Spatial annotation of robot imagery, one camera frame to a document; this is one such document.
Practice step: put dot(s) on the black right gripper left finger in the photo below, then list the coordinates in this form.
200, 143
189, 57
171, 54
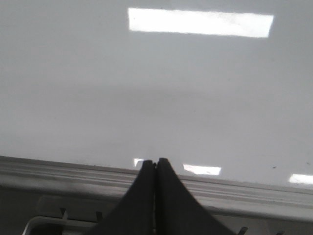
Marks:
134, 213

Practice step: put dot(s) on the white whiteboard with aluminium frame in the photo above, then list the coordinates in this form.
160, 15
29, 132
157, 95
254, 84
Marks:
221, 88

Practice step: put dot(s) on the white wire rack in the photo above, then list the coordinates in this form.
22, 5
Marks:
66, 226

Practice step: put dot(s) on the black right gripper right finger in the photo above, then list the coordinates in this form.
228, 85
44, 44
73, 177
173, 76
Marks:
177, 211

